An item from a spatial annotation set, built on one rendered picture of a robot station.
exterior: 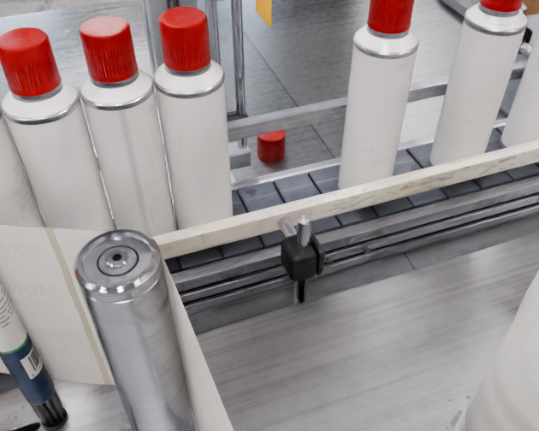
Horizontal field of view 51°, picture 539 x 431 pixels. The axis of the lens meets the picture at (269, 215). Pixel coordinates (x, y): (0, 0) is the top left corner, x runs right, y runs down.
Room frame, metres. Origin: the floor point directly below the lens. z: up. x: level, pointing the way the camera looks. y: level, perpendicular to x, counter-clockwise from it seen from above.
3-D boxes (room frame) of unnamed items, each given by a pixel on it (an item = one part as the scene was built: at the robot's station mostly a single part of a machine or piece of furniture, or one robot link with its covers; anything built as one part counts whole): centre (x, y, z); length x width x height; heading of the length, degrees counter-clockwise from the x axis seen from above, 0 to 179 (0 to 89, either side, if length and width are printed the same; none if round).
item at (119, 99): (0.36, 0.11, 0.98); 0.05 x 0.05 x 0.20
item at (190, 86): (0.37, 0.06, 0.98); 0.05 x 0.05 x 0.20
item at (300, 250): (0.31, -0.03, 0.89); 0.03 x 0.03 x 0.12; 20
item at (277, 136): (0.55, 0.00, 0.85); 0.03 x 0.03 x 0.03
